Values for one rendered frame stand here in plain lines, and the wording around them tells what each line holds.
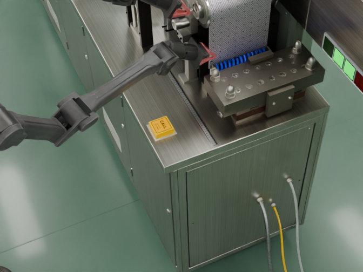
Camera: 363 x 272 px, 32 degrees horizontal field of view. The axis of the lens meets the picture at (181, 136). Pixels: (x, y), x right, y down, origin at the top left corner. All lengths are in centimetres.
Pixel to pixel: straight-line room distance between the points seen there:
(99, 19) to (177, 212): 89
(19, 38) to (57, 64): 36
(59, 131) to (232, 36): 74
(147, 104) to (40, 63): 167
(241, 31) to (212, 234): 88
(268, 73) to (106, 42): 71
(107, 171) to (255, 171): 108
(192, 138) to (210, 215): 42
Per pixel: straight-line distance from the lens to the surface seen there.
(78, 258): 304
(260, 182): 252
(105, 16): 273
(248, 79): 224
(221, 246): 278
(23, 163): 342
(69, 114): 189
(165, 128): 222
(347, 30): 205
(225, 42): 225
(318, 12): 217
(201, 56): 217
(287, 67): 230
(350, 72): 209
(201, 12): 215
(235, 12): 218
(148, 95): 237
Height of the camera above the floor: 260
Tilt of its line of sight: 50 degrees down
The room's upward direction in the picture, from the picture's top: 2 degrees counter-clockwise
